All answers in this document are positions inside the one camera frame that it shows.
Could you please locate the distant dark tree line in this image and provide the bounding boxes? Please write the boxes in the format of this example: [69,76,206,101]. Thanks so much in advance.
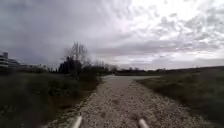
[96,65,224,76]

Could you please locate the pale gravel path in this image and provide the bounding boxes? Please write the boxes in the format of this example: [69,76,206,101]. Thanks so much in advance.
[44,74,214,128]

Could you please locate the bare tree with dark bushes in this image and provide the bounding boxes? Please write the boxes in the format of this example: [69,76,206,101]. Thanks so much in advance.
[57,41,100,81]

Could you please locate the robot's own part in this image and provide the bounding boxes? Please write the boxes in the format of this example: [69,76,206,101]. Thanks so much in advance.
[71,115,83,128]
[138,118,150,128]

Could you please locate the pale building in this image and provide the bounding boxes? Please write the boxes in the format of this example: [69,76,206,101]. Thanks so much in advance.
[0,51,22,70]

